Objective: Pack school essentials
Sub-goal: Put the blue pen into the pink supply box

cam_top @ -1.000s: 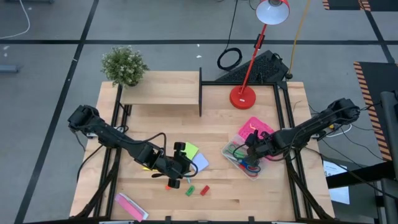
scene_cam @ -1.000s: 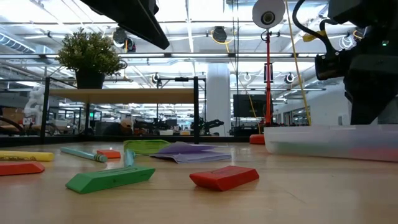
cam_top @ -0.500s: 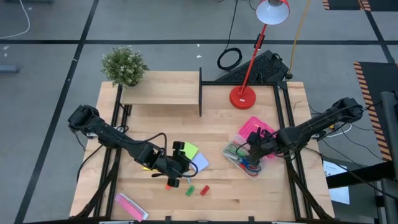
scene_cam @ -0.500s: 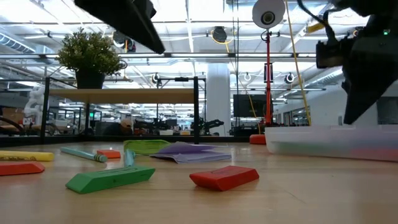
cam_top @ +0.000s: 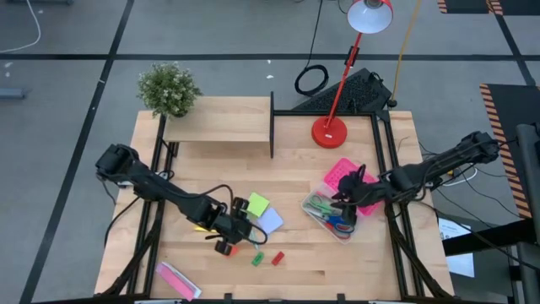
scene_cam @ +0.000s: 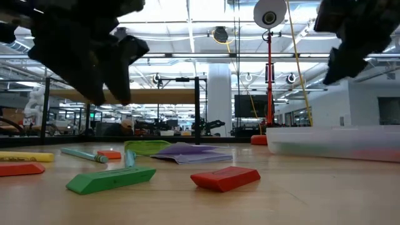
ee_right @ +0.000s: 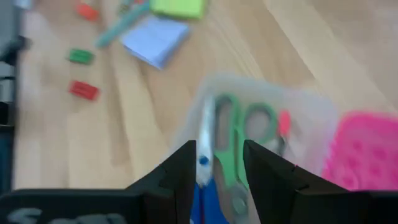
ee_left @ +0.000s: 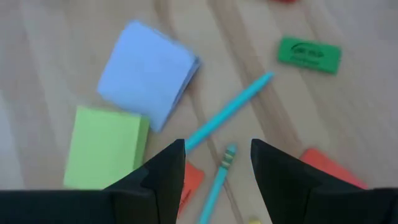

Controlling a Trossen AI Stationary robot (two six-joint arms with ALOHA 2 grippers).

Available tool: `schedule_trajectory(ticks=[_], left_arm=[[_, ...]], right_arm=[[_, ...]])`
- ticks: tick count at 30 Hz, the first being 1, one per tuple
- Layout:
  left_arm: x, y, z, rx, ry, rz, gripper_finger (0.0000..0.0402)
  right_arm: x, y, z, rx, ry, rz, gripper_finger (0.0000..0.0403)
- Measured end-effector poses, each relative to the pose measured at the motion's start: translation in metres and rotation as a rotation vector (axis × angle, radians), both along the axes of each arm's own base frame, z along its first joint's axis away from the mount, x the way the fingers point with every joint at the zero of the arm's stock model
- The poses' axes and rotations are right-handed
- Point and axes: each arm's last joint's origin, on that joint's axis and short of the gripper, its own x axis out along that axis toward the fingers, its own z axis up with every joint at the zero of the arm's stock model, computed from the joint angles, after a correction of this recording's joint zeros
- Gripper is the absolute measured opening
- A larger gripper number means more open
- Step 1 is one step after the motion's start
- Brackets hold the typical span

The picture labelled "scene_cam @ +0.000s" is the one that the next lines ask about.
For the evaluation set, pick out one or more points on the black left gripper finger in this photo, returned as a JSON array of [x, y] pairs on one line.
[[92, 84], [120, 75]]

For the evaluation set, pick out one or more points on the teal pen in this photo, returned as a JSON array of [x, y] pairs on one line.
[[84, 155], [130, 159]]

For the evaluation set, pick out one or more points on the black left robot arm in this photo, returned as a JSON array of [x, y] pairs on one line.
[[72, 6]]

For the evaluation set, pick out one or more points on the black monitor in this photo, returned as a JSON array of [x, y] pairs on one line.
[[251, 106]]

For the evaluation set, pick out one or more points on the purple sticky note pad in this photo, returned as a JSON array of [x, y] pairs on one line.
[[193, 154]]

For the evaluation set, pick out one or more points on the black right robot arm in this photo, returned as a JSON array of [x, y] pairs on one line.
[[384, 9]]

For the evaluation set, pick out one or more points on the person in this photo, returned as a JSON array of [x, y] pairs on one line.
[[120, 128]]

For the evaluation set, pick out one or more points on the red eraser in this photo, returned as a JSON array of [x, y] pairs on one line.
[[225, 178], [18, 169]]

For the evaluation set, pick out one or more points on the black background robot arm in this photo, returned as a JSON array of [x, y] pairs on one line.
[[209, 125]]

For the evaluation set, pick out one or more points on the green eraser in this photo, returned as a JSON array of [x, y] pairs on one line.
[[109, 180]]

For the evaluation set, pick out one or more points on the yellow highlighter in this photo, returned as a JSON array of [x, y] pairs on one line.
[[25, 157]]

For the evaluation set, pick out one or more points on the green sticky note pad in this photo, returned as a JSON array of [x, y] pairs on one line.
[[147, 147]]

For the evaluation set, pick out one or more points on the small orange eraser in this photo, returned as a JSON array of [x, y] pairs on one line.
[[109, 154]]

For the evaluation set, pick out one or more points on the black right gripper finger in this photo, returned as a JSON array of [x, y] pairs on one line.
[[343, 67]]

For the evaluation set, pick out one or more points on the wooden shelf black legs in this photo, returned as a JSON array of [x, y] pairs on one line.
[[156, 96]]

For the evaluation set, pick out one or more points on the clear pencil box pink lid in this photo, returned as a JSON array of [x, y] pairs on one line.
[[337, 143]]

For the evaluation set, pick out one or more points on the red desk lamp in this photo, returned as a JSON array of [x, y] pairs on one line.
[[269, 93]]

